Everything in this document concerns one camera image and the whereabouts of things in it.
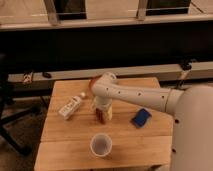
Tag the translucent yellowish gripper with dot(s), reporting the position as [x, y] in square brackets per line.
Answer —
[105, 106]

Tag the red pepper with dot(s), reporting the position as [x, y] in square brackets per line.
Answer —
[99, 115]

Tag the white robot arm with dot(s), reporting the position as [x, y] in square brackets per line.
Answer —
[191, 109]

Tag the orange bowl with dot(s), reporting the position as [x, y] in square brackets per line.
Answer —
[92, 82]

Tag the white bottle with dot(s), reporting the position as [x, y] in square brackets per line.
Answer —
[68, 110]

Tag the blue sponge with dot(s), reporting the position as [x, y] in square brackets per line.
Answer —
[141, 117]

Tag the clear plastic cup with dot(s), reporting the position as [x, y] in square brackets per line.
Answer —
[101, 145]

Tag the wooden table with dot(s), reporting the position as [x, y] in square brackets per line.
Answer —
[65, 144]

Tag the small black object on ledge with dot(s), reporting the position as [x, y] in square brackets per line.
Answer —
[46, 75]

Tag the striped object on ledge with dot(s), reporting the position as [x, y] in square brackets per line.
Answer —
[27, 78]

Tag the black clamp on ledge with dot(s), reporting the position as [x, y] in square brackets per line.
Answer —
[186, 66]

